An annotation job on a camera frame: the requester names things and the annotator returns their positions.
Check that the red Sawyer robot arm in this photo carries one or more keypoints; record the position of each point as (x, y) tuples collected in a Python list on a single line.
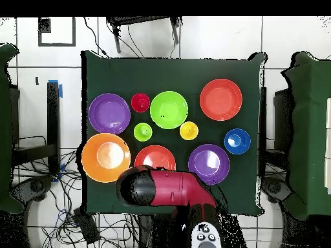
[(175, 188)]

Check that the orange-red plastic bowl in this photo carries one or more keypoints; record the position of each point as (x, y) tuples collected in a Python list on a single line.
[(221, 99), (155, 157)]

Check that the black square floor frame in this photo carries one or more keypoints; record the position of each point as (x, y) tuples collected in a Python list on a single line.
[(44, 25)]

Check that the green plastic cup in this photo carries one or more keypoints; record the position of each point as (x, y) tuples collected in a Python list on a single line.
[(142, 131)]

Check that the yellow plastic cup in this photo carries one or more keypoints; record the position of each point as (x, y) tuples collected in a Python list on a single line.
[(189, 130)]

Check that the white box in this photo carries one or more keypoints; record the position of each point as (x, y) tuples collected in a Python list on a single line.
[(328, 144)]

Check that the black power adapter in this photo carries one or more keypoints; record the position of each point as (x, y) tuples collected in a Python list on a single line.
[(86, 227)]

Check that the black metal frame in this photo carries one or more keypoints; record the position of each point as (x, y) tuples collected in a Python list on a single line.
[(53, 116), (283, 118)]

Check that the blue tape strip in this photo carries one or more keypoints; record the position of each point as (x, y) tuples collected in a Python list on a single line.
[(61, 91)]

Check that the purple plastic bowl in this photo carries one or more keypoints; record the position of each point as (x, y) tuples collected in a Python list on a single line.
[(109, 113), (212, 162)]

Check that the large orange plastic bowl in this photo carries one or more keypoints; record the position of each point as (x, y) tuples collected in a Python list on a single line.
[(103, 157)]

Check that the small blue plastic bowl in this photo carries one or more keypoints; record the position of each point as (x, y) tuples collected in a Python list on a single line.
[(237, 141)]

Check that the black camera stand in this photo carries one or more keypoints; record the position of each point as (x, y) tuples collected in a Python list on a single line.
[(117, 41)]

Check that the red plastic cup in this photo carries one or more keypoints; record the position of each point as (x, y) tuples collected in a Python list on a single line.
[(140, 102)]

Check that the green plastic bowl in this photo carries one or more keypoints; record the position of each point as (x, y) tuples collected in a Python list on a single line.
[(168, 109)]

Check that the dark green tablecloth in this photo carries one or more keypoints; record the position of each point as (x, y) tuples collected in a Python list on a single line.
[(144, 75)]

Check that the neighbouring green table cloth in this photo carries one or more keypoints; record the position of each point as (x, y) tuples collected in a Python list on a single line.
[(5, 129), (307, 129)]

